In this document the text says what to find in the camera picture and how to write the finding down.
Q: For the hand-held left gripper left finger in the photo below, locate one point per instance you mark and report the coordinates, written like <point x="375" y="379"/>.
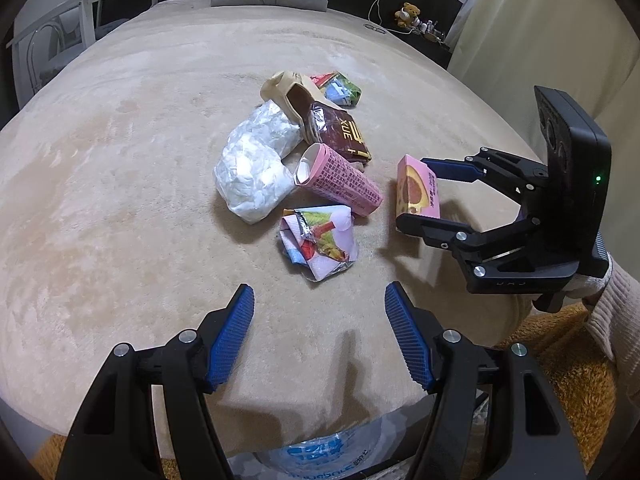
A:
<point x="230" y="340"/>

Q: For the pink printed box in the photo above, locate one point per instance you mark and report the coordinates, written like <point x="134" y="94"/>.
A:
<point x="415" y="190"/>

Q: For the white plastic bag of tissues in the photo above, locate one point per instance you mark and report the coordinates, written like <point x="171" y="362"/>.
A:
<point x="250" y="170"/>

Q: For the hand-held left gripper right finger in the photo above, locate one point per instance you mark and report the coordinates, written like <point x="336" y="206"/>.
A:
<point x="407" y="335"/>

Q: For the beige paper bag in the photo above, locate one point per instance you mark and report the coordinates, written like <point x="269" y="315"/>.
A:
<point x="280" y="87"/>

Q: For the cream curtain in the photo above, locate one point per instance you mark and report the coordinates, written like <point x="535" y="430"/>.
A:
<point x="540" y="25"/>

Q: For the colourful carton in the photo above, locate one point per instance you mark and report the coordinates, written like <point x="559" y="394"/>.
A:
<point x="320" y="245"/>

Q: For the brown teddy bear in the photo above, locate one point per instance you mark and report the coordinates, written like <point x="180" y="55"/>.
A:
<point x="407" y="14"/>

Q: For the clear plastic bag blue print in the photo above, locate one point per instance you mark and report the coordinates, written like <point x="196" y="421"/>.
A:
<point x="320" y="455"/>

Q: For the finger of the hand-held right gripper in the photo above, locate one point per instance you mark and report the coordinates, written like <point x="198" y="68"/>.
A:
<point x="425" y="230"/>
<point x="452" y="170"/>

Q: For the pink drink carton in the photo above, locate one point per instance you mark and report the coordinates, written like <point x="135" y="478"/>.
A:
<point x="340" y="180"/>

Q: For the orange shaggy rug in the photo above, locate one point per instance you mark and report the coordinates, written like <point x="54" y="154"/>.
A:
<point x="575" y="385"/>

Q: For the brown snack wrapper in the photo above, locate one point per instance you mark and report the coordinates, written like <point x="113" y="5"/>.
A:
<point x="340" y="135"/>

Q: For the crumpled green blue packet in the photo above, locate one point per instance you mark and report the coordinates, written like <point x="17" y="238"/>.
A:
<point x="342" y="91"/>

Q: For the person's right forearm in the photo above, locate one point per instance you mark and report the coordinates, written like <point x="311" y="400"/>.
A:
<point x="620" y="310"/>

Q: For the black glasses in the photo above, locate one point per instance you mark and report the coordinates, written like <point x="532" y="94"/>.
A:
<point x="381" y="31"/>

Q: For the small bedside bottles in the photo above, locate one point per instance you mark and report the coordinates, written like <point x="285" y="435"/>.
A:
<point x="432" y="30"/>

